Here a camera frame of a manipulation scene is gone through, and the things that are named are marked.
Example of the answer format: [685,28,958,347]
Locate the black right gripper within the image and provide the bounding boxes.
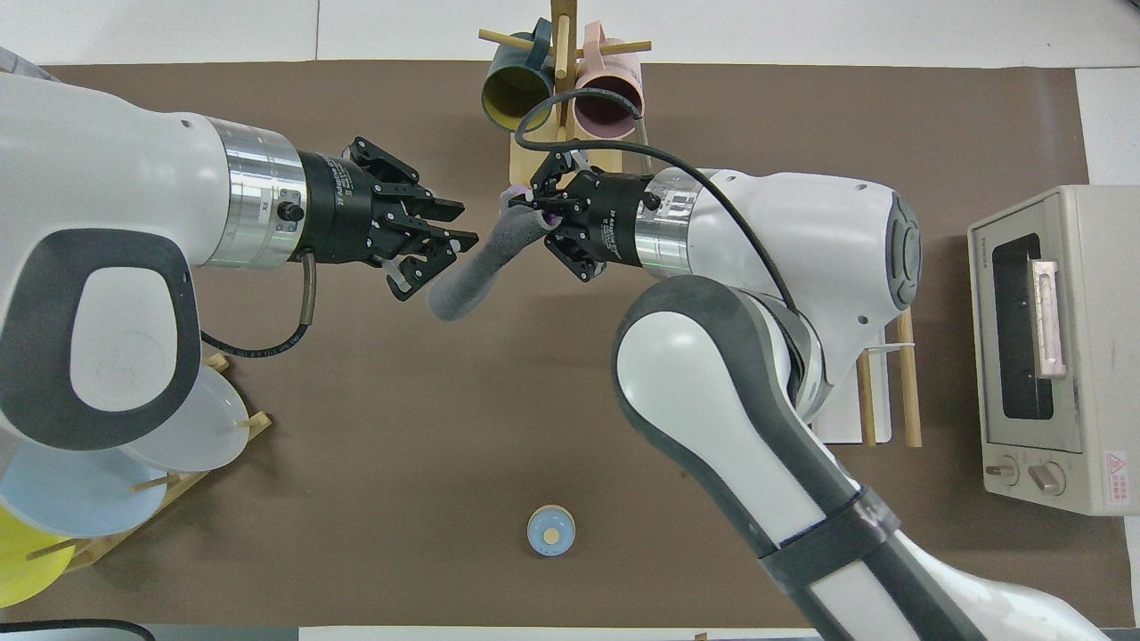
[531,150,656,285]

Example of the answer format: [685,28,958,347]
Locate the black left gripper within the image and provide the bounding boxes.
[297,136,481,303]

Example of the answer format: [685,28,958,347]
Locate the purple and grey towel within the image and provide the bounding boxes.
[427,185,564,322]

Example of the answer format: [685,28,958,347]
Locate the wooden plate rack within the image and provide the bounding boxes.
[27,353,273,572]

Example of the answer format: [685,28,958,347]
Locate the white towel rack wooden bars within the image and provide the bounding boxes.
[815,307,923,449]

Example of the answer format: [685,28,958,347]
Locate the pink mug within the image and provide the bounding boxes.
[574,22,645,142]

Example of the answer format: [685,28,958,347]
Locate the wooden mug tree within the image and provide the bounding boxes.
[478,0,653,193]

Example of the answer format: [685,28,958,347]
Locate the dark teal mug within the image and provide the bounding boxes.
[481,18,558,134]

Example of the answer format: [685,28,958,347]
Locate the brown table mat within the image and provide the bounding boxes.
[0,60,1136,629]

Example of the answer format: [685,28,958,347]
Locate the grey plate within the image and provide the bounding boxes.
[120,363,250,473]

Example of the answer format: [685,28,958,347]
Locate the light blue plate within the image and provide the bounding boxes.
[0,441,170,538]

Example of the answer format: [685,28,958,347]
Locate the yellow plate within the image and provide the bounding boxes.
[0,506,79,608]

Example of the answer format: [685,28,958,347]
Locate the cream toaster oven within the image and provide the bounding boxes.
[967,184,1140,517]

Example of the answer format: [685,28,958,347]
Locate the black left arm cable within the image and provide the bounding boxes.
[200,254,318,361]

